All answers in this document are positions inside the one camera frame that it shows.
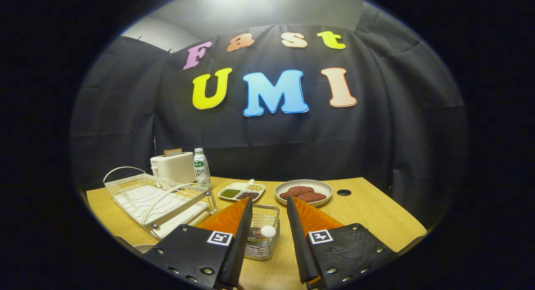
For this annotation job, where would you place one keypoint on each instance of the black backdrop cloth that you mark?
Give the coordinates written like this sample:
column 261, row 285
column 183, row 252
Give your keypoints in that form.
column 376, row 148

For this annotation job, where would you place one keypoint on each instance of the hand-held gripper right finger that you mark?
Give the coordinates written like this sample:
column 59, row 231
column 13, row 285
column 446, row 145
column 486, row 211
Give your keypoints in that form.
column 299, row 248

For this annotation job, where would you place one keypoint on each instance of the dark red beans heap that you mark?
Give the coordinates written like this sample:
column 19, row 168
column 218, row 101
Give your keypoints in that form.
column 248, row 195

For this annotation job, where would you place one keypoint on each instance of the green beans heap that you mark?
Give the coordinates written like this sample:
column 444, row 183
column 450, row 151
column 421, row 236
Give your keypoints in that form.
column 230, row 193

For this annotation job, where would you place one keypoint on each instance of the toast slice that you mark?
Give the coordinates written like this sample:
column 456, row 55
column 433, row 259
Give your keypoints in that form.
column 172, row 152

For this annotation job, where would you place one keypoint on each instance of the clear bottle green label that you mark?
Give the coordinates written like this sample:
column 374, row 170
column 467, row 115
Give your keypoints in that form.
column 202, row 169

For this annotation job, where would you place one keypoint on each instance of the yellow beans heap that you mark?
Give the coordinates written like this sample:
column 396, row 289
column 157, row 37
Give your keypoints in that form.
column 256, row 187

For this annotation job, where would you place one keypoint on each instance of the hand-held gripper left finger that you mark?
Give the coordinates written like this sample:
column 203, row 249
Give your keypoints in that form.
column 238, row 248

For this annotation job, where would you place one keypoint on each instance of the white divided snack tray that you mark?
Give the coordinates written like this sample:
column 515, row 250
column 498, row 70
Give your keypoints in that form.
column 242, row 187

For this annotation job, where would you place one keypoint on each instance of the beige round plate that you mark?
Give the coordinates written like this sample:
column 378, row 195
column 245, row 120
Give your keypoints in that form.
column 144, row 248

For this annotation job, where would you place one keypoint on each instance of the brown meat patty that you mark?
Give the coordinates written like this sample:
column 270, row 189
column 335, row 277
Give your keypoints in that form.
column 299, row 190
column 314, row 197

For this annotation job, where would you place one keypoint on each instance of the beige plate with patties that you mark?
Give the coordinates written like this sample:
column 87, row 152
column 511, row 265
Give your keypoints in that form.
column 322, row 187

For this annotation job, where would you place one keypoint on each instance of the white toaster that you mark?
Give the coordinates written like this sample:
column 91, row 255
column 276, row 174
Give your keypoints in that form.
column 173, row 169

